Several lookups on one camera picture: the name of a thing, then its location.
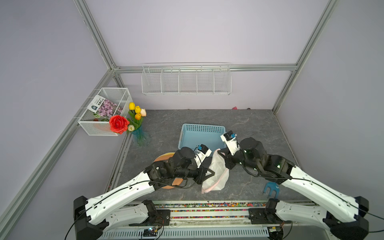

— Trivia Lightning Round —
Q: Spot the purple flower packet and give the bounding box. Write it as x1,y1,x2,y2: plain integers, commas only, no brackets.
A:
87,95,123,120

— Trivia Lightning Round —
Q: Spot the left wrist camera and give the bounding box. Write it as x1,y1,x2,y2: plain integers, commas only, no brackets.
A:
194,145,212,168

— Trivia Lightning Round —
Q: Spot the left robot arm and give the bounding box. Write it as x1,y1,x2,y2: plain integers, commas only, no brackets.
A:
70,145,215,240

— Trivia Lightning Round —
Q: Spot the long white wire shelf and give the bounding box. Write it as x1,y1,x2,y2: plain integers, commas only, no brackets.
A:
141,64,232,95

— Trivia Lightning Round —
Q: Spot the white wire corner basket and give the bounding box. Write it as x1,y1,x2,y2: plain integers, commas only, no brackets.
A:
78,88,133,136

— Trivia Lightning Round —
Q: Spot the light blue plastic basket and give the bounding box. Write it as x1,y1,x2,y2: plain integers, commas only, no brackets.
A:
178,124,226,151

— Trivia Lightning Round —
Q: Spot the orange mesh laundry bag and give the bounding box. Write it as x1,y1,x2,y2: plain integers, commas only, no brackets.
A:
154,152,184,190

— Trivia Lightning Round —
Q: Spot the red artificial rose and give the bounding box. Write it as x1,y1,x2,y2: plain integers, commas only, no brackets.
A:
109,115,130,135

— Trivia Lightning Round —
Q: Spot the white mesh laundry bag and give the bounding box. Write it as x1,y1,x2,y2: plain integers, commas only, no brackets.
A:
202,150,230,194

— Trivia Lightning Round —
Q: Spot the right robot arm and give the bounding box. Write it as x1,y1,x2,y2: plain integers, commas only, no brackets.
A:
218,132,371,240

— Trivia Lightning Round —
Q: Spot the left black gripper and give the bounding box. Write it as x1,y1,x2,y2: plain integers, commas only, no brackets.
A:
174,161,215,184

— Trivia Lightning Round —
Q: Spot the tulip bouquet in vase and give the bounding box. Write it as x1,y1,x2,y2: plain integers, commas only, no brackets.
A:
128,102,150,147

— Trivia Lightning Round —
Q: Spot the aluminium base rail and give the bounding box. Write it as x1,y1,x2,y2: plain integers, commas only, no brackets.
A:
80,200,340,240

